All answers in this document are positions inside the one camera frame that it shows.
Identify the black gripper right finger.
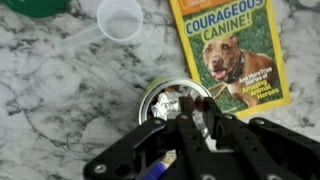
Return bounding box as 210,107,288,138
203,97,320,180

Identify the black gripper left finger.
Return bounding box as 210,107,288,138
83,95,218,180

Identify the clear plastic measuring scoop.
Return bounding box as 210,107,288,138
54,0,144,54

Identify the jar with blue lid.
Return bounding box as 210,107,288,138
143,159,171,180

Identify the yellow dog book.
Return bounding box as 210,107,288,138
168,0,292,120

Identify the green plastic lid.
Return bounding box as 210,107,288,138
0,0,72,19

